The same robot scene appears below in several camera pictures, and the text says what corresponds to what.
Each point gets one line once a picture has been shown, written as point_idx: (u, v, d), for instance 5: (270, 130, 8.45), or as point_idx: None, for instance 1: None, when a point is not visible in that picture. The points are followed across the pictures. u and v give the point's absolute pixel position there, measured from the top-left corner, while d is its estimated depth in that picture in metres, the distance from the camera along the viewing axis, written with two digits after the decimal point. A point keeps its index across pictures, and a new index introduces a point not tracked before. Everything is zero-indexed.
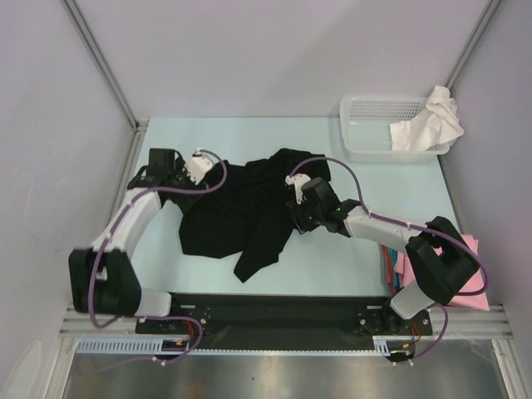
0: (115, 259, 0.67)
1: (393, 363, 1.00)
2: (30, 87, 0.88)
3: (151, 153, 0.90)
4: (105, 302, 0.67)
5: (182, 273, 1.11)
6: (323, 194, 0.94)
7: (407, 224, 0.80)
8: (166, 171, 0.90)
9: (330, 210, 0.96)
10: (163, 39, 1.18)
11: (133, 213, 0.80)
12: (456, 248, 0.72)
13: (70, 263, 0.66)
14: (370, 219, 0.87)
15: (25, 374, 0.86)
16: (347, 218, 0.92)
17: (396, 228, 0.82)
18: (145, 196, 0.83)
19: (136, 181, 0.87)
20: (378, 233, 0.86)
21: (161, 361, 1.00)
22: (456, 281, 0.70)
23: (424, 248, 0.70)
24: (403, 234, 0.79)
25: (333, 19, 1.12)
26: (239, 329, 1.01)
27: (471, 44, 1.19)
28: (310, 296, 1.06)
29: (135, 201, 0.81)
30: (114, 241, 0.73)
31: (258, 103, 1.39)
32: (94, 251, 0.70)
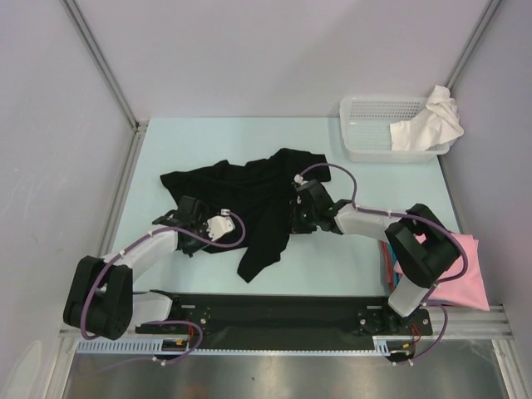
0: (115, 280, 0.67)
1: (393, 363, 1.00)
2: (29, 86, 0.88)
3: (184, 199, 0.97)
4: (93, 319, 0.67)
5: (182, 273, 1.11)
6: (317, 194, 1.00)
7: (387, 212, 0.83)
8: (191, 219, 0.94)
9: (322, 209, 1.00)
10: (163, 39, 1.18)
11: (150, 242, 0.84)
12: (435, 231, 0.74)
13: (77, 271, 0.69)
14: (359, 214, 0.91)
15: (25, 374, 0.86)
16: (337, 215, 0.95)
17: (378, 217, 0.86)
18: (165, 233, 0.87)
19: (163, 219, 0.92)
20: (366, 227, 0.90)
21: (161, 361, 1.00)
22: (438, 265, 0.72)
23: (401, 233, 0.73)
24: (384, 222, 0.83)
25: (333, 18, 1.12)
26: (239, 329, 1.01)
27: (471, 44, 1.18)
28: (310, 296, 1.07)
29: (155, 233, 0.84)
30: (125, 259, 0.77)
31: (258, 103, 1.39)
32: (103, 263, 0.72)
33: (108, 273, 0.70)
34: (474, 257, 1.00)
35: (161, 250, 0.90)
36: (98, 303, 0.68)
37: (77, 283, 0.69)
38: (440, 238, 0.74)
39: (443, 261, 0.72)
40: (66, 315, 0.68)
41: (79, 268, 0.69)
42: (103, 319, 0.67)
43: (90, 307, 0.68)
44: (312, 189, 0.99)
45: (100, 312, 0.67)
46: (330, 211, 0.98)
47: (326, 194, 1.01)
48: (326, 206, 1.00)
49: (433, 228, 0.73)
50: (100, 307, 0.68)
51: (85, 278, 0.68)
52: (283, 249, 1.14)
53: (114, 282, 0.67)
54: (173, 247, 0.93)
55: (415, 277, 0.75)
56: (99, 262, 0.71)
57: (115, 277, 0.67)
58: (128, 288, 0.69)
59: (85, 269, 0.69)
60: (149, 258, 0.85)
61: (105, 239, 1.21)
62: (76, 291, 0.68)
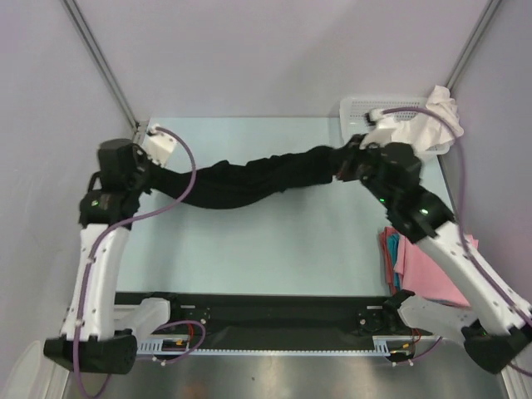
0: (95, 351, 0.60)
1: (393, 363, 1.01)
2: (30, 87, 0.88)
3: (101, 156, 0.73)
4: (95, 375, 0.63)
5: (179, 273, 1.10)
6: (413, 177, 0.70)
7: (515, 307, 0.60)
8: (123, 181, 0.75)
9: (407, 201, 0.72)
10: (164, 40, 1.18)
11: (95, 276, 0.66)
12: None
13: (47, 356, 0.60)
14: (465, 263, 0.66)
15: (24, 375, 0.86)
16: (435, 235, 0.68)
17: (492, 296, 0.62)
18: (109, 233, 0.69)
19: (88, 213, 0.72)
20: (460, 279, 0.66)
21: (162, 361, 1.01)
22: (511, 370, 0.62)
23: (517, 342, 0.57)
24: (504, 315, 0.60)
25: (333, 18, 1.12)
26: (238, 330, 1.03)
27: (472, 44, 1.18)
28: (304, 297, 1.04)
29: (94, 257, 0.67)
30: (87, 324, 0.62)
31: (258, 103, 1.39)
32: (69, 339, 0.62)
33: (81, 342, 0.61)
34: None
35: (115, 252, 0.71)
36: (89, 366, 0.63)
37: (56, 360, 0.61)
38: None
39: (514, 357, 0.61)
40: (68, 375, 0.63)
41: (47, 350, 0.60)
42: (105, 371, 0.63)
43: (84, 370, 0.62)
44: (412, 174, 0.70)
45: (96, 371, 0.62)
46: (422, 215, 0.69)
47: (421, 184, 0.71)
48: (415, 201, 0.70)
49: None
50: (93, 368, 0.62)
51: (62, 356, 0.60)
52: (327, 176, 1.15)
53: (96, 352, 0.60)
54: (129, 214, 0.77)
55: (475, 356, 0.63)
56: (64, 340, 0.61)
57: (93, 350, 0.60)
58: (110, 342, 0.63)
59: (55, 351, 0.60)
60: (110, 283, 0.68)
61: None
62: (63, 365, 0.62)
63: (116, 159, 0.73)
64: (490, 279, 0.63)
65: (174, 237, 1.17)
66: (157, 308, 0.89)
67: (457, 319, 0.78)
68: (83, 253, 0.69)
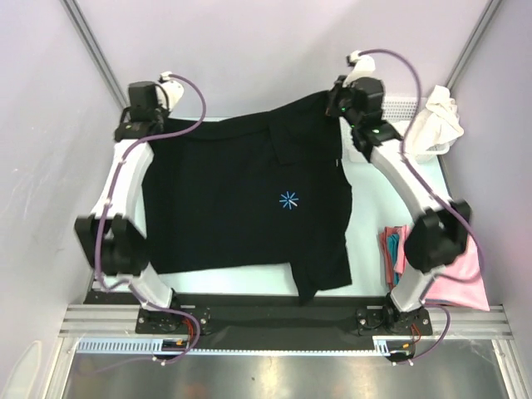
0: (119, 225, 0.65)
1: (393, 363, 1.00)
2: (29, 86, 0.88)
3: (130, 93, 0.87)
4: (116, 263, 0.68)
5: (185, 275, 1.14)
6: (373, 105, 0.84)
7: (430, 194, 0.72)
8: (148, 112, 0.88)
9: (369, 122, 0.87)
10: (163, 39, 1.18)
11: (127, 168, 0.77)
12: (460, 231, 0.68)
13: (76, 228, 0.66)
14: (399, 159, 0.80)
15: (22, 376, 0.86)
16: (377, 148, 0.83)
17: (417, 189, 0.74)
18: (137, 148, 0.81)
19: (122, 130, 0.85)
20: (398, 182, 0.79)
21: (161, 361, 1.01)
22: (443, 254, 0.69)
23: (431, 221, 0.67)
24: (423, 199, 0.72)
25: (334, 18, 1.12)
26: (239, 329, 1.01)
27: (472, 44, 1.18)
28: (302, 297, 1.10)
29: (126, 158, 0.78)
30: (115, 205, 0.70)
31: (259, 103, 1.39)
32: (96, 219, 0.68)
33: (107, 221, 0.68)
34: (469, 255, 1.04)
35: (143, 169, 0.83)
36: (112, 248, 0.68)
37: (85, 242, 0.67)
38: (461, 235, 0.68)
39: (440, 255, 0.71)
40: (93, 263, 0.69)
41: (77, 231, 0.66)
42: (126, 261, 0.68)
43: (108, 253, 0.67)
44: (371, 101, 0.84)
45: (121, 255, 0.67)
46: (374, 134, 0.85)
47: (380, 111, 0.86)
48: (373, 122, 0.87)
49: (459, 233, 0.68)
50: (119, 248, 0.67)
51: (89, 237, 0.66)
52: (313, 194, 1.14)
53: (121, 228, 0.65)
54: (151, 157, 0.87)
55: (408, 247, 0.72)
56: (92, 218, 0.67)
57: (116, 228, 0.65)
58: (132, 228, 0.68)
59: (84, 230, 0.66)
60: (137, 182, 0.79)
61: None
62: (88, 247, 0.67)
63: (144, 91, 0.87)
64: (421, 179, 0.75)
65: None
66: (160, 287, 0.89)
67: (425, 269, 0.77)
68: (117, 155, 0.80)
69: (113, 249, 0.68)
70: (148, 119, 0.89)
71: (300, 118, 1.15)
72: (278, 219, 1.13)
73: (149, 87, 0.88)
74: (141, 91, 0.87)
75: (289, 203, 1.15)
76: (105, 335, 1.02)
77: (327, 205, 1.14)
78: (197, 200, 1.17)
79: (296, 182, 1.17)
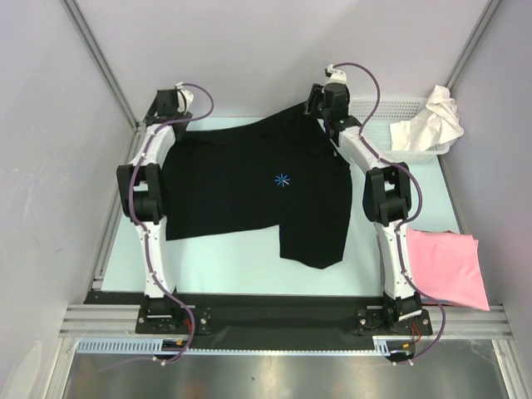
0: (151, 173, 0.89)
1: (393, 363, 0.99)
2: (30, 87, 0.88)
3: (160, 95, 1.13)
4: (145, 208, 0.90)
5: (184, 274, 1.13)
6: (337, 102, 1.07)
7: (378, 155, 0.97)
8: (172, 109, 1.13)
9: (336, 114, 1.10)
10: (163, 39, 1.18)
11: (157, 140, 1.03)
12: (403, 186, 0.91)
13: (119, 173, 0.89)
14: (359, 140, 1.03)
15: (24, 376, 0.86)
16: (343, 132, 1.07)
17: (369, 156, 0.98)
18: (162, 130, 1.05)
19: (153, 119, 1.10)
20: (357, 154, 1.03)
21: (161, 361, 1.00)
22: (388, 206, 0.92)
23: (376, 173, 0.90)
24: (371, 163, 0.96)
25: (333, 18, 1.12)
26: (238, 329, 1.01)
27: (473, 43, 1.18)
28: (306, 298, 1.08)
29: (156, 133, 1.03)
30: (148, 159, 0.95)
31: (259, 103, 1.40)
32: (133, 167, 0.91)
33: (141, 172, 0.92)
34: (470, 255, 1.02)
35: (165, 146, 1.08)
36: (143, 195, 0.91)
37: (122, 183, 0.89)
38: (402, 187, 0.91)
39: (391, 209, 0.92)
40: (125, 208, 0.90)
41: (119, 174, 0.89)
42: (152, 207, 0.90)
43: (139, 200, 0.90)
44: (336, 98, 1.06)
45: (149, 201, 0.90)
46: (339, 125, 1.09)
47: (343, 107, 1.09)
48: (339, 115, 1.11)
49: (403, 185, 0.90)
50: (148, 197, 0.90)
51: (125, 179, 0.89)
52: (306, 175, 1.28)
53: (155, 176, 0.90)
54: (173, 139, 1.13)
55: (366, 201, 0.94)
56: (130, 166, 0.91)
57: (150, 173, 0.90)
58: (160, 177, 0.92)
59: (125, 174, 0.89)
60: (160, 154, 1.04)
61: (101, 254, 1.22)
62: (123, 189, 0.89)
63: (169, 94, 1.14)
64: (371, 148, 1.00)
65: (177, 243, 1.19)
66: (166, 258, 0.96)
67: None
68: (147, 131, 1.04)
69: (144, 197, 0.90)
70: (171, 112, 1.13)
71: (289, 115, 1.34)
72: (273, 198, 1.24)
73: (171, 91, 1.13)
74: (167, 94, 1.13)
75: (283, 182, 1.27)
76: (105, 335, 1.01)
77: (317, 188, 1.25)
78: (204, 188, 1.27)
79: (290, 167, 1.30)
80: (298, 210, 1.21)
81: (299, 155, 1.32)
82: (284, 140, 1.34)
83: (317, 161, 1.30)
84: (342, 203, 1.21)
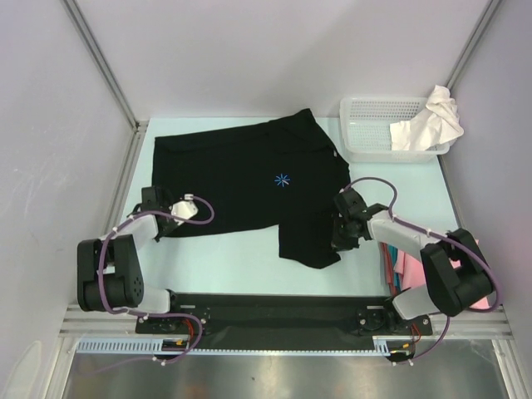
0: (122, 248, 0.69)
1: (392, 363, 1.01)
2: (29, 87, 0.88)
3: (143, 189, 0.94)
4: (111, 295, 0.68)
5: (184, 275, 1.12)
6: (351, 200, 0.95)
7: (426, 230, 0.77)
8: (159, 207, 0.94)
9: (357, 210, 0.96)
10: (164, 39, 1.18)
11: (135, 225, 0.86)
12: (474, 263, 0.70)
13: (80, 249, 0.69)
14: (395, 224, 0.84)
15: (23, 376, 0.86)
16: (371, 220, 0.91)
17: (414, 233, 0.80)
18: (144, 217, 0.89)
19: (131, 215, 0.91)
20: (400, 238, 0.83)
21: (162, 361, 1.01)
22: (468, 296, 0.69)
23: (440, 253, 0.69)
24: (421, 240, 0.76)
25: (334, 18, 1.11)
26: (242, 329, 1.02)
27: (472, 44, 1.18)
28: (309, 297, 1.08)
29: (136, 217, 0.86)
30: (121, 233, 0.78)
31: (259, 104, 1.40)
32: (100, 243, 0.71)
33: (110, 248, 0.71)
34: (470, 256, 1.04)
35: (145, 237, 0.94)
36: (110, 278, 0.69)
37: (83, 263, 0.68)
38: (475, 268, 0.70)
39: (472, 297, 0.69)
40: (83, 298, 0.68)
41: (80, 249, 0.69)
42: (121, 292, 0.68)
43: (105, 284, 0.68)
44: (346, 195, 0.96)
45: (117, 286, 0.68)
46: (363, 215, 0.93)
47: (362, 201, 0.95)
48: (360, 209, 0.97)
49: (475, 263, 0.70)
50: (115, 281, 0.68)
51: (89, 258, 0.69)
52: (307, 175, 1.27)
53: (125, 255, 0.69)
54: (155, 230, 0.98)
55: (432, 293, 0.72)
56: (97, 241, 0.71)
57: (120, 248, 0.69)
58: (135, 251, 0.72)
59: (86, 248, 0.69)
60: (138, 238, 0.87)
61: None
62: (85, 269, 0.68)
63: (155, 190, 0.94)
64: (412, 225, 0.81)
65: (177, 243, 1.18)
66: (158, 297, 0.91)
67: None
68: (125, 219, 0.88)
69: (110, 280, 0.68)
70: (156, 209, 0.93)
71: (293, 118, 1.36)
72: (273, 198, 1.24)
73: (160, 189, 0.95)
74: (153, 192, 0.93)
75: (283, 182, 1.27)
76: (105, 335, 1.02)
77: (318, 189, 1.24)
78: (204, 189, 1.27)
79: (290, 167, 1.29)
80: (299, 211, 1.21)
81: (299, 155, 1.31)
82: (286, 140, 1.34)
83: (318, 161, 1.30)
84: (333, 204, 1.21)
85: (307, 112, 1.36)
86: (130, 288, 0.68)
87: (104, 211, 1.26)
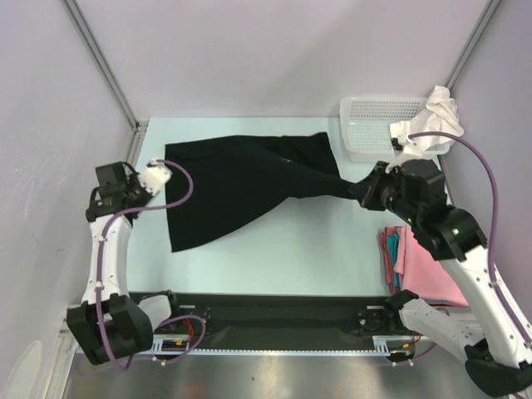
0: (117, 309, 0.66)
1: (392, 363, 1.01)
2: (29, 86, 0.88)
3: (99, 174, 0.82)
4: (125, 347, 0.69)
5: (184, 273, 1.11)
6: (435, 192, 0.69)
7: (526, 340, 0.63)
8: (121, 189, 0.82)
9: (432, 214, 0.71)
10: (164, 40, 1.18)
11: (111, 246, 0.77)
12: None
13: (70, 324, 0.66)
14: (491, 298, 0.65)
15: (23, 375, 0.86)
16: (454, 245, 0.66)
17: (512, 330, 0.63)
18: (113, 223, 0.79)
19: (95, 209, 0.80)
20: (482, 312, 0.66)
21: (161, 361, 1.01)
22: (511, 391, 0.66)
23: (529, 379, 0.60)
24: (519, 352, 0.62)
25: (333, 19, 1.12)
26: (239, 329, 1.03)
27: (472, 45, 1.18)
28: (303, 296, 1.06)
29: (105, 235, 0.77)
30: (106, 287, 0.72)
31: (259, 105, 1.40)
32: (91, 305, 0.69)
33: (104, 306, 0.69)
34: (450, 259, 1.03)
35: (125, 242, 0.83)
36: (114, 333, 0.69)
37: (81, 333, 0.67)
38: None
39: None
40: (97, 356, 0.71)
41: (71, 326, 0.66)
42: (132, 343, 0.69)
43: (110, 341, 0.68)
44: (431, 187, 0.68)
45: (125, 340, 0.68)
46: (451, 234, 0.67)
47: (444, 199, 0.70)
48: (438, 213, 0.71)
49: None
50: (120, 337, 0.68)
51: (86, 327, 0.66)
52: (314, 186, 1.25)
53: (125, 317, 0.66)
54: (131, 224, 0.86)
55: (479, 372, 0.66)
56: (86, 306, 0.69)
57: (115, 309, 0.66)
58: (130, 304, 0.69)
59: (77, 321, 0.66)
60: (122, 261, 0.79)
61: None
62: (87, 340, 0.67)
63: (110, 169, 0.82)
64: (510, 314, 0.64)
65: None
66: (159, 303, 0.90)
67: (460, 335, 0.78)
68: (95, 227, 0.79)
69: (114, 337, 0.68)
70: (119, 193, 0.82)
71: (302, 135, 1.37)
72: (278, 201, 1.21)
73: (116, 166, 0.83)
74: (110, 171, 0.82)
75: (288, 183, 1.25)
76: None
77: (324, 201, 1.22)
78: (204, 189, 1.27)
79: None
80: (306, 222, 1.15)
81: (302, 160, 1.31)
82: (290, 147, 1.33)
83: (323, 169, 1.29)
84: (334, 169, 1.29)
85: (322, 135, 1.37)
86: (138, 340, 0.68)
87: None
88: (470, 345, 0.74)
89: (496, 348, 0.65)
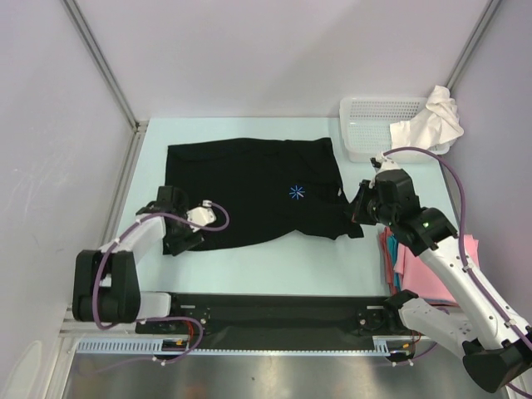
0: (120, 261, 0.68)
1: (392, 362, 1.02)
2: (28, 86, 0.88)
3: (160, 188, 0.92)
4: (105, 310, 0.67)
5: (183, 273, 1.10)
6: (404, 194, 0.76)
7: (507, 321, 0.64)
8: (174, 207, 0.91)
9: (408, 215, 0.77)
10: (164, 40, 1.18)
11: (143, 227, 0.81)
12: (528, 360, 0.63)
13: (77, 263, 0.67)
14: (466, 280, 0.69)
15: (24, 376, 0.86)
16: (427, 239, 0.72)
17: (490, 311, 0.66)
18: (153, 218, 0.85)
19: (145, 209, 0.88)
20: (461, 298, 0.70)
21: (161, 361, 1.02)
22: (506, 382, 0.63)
23: (512, 357, 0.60)
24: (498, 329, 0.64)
25: (333, 20, 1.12)
26: (238, 329, 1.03)
27: (472, 44, 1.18)
28: (303, 296, 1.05)
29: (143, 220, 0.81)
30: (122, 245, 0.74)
31: (259, 105, 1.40)
32: (100, 254, 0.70)
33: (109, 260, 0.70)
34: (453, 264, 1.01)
35: (153, 238, 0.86)
36: (105, 292, 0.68)
37: (80, 274, 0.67)
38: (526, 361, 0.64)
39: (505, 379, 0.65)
40: (76, 311, 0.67)
41: (79, 261, 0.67)
42: (115, 306, 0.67)
43: (99, 298, 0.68)
44: (401, 189, 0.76)
45: (111, 301, 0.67)
46: (423, 228, 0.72)
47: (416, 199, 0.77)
48: (413, 214, 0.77)
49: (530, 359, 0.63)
50: (110, 295, 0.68)
51: (87, 270, 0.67)
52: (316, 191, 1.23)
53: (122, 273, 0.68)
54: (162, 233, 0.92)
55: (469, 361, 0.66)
56: (97, 252, 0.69)
57: (119, 262, 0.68)
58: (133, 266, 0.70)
59: (85, 261, 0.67)
60: (145, 246, 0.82)
61: None
62: (81, 283, 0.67)
63: (170, 188, 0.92)
64: (487, 296, 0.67)
65: None
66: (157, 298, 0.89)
67: (458, 330, 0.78)
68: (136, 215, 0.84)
69: (105, 295, 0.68)
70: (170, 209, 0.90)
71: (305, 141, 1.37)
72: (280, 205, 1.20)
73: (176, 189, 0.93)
74: (169, 190, 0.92)
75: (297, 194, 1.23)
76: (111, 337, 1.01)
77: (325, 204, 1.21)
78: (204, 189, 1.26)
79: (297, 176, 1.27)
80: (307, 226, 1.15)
81: (302, 163, 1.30)
82: (292, 149, 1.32)
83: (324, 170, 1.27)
84: (335, 182, 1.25)
85: (325, 138, 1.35)
86: (124, 303, 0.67)
87: (104, 210, 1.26)
88: (467, 342, 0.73)
89: (482, 334, 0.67)
